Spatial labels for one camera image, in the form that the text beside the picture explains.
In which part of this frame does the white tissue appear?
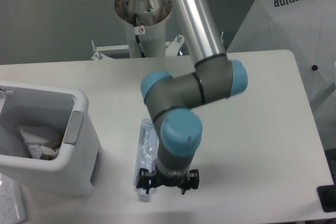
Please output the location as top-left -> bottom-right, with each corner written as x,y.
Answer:
17,125 -> 62,159

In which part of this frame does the white trash can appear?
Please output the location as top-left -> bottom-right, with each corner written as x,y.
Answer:
1,81 -> 102,195

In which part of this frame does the black device at edge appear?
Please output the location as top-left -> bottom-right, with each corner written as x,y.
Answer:
317,185 -> 335,212

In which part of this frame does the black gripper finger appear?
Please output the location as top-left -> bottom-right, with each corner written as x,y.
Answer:
136,168 -> 159,195
181,169 -> 200,195

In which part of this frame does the black pedestal cable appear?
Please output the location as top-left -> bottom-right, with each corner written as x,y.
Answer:
132,13 -> 146,58

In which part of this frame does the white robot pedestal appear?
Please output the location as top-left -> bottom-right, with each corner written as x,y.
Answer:
114,0 -> 172,58

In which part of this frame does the crushed clear plastic bottle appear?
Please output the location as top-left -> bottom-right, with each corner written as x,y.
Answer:
133,118 -> 159,187

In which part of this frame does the colourful snack package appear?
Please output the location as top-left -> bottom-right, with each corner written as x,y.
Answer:
39,141 -> 62,161

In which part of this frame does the white superior umbrella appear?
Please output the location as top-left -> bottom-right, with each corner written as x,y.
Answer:
228,0 -> 335,100

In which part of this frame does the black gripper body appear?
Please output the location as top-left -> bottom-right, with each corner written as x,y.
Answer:
154,169 -> 191,188

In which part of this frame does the white metal bracket frame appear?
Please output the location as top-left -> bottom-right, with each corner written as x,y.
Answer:
90,31 -> 225,61

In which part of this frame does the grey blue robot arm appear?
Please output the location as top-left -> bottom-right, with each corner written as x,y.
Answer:
114,0 -> 248,194

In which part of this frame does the white paper sheet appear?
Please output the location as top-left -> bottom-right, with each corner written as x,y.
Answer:
1,174 -> 27,223

